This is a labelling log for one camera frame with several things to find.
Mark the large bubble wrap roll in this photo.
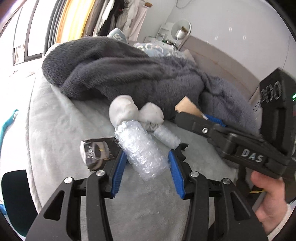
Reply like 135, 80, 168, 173
114, 120, 170, 181

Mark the brown cardboard tape core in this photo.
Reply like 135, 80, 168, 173
175, 96, 208, 120

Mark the black tissue packet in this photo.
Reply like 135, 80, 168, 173
79, 137, 121, 171

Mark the white sock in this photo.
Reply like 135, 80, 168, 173
138, 102, 164, 132
109, 95, 139, 128

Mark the small bubble wrap roll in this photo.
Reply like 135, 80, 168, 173
153, 126, 181, 149

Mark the dark teal trash bin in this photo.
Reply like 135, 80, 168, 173
1, 170, 38, 237

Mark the person's right hand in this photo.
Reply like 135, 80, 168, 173
250, 171, 287, 235

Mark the light grey bed mattress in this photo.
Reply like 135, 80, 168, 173
26, 69, 239, 241

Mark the beige bed headboard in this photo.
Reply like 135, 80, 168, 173
181, 36, 260, 103

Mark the round vanity mirror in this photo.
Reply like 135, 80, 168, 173
171, 19, 192, 50

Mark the white dresser table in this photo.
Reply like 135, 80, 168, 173
144, 22, 176, 46

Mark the dark grey fleece blanket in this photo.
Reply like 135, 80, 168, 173
42, 37, 258, 134

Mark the blue plush toy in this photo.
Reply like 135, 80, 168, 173
0, 109, 19, 151

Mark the clothes rack with garments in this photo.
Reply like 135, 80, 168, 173
82, 1, 152, 42

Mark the grey curtain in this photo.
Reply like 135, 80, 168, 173
43, 0, 66, 54

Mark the balcony glass door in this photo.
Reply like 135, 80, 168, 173
1, 0, 56, 66

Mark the yellow curtain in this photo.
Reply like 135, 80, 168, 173
55, 0, 95, 43

